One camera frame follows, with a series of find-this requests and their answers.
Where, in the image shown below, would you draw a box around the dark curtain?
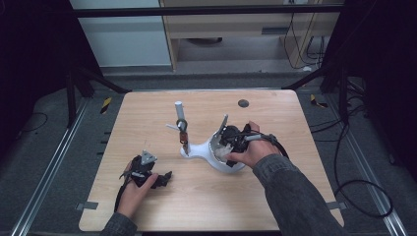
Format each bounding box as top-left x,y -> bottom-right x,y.
323,0 -> 417,185
0,0 -> 105,161

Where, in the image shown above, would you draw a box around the white stand with bowl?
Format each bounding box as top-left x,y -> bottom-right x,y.
165,100 -> 248,174

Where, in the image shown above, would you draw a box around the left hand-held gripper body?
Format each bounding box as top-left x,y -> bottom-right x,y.
125,149 -> 159,189

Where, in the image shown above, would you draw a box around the person's right hand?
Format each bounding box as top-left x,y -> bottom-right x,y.
225,120 -> 280,170

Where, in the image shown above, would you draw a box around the left hand-held gripper cable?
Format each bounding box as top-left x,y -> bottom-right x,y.
113,176 -> 133,213

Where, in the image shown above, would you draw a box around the hand-held gripper cable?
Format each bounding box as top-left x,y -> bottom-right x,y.
243,130 -> 290,160
113,176 -> 133,213

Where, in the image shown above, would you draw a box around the silver metal floor rail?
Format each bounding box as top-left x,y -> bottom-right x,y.
10,97 -> 90,236
327,93 -> 409,236

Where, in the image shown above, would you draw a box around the grey patterned pouch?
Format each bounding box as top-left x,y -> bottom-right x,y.
213,145 -> 235,162

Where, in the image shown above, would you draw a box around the person's left hand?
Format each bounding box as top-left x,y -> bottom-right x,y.
115,161 -> 160,220

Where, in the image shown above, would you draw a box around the white cabinet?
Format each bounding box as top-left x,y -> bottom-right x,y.
69,0 -> 172,69

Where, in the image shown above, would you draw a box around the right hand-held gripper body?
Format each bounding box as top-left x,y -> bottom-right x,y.
217,113 -> 254,159

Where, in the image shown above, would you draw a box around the right hand-held gripper cable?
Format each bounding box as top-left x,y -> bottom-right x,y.
243,130 -> 290,160

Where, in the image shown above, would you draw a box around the black horizontal bar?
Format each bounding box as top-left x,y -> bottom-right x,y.
69,4 -> 344,19

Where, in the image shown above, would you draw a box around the light wooden desk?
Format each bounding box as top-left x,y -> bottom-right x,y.
158,0 -> 346,72

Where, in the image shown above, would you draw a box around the black floor cable loop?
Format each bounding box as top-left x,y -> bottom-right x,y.
309,92 -> 394,219

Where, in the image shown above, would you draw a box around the grey tape piece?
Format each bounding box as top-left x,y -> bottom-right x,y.
76,201 -> 99,211
328,201 -> 348,211

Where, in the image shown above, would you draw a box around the black metal frame stand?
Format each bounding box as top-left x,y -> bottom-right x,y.
280,61 -> 351,124
64,62 -> 133,130

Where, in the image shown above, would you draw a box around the yellow black striped tape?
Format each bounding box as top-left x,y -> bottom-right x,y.
99,96 -> 113,115
309,93 -> 328,109

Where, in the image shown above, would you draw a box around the black hanging cables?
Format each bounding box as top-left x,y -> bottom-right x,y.
282,12 -> 327,71

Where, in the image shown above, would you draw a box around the thin black floor cable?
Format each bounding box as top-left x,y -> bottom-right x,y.
19,111 -> 49,135

